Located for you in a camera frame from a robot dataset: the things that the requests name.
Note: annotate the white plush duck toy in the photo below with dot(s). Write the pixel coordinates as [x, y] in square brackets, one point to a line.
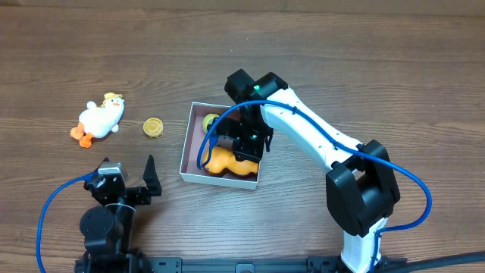
[98, 121]

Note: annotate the white box pink interior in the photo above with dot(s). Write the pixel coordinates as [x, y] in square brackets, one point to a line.
[194, 137]

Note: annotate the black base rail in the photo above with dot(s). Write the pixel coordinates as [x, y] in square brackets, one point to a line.
[314, 264]

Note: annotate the yellow one-eyed ball toy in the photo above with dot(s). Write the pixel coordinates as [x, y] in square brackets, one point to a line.
[208, 121]

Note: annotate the round yellow cookie toy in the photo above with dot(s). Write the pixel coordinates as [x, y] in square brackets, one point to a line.
[153, 127]

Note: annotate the orange dinosaur figure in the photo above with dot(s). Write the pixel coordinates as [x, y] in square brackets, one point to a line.
[221, 160]

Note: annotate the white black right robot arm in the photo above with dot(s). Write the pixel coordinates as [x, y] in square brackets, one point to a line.
[361, 194]

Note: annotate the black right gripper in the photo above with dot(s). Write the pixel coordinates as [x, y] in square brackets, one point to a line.
[235, 140]

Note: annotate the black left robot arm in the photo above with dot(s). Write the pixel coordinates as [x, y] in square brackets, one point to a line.
[108, 227]

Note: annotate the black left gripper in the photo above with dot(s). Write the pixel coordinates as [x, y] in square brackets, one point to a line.
[132, 194]

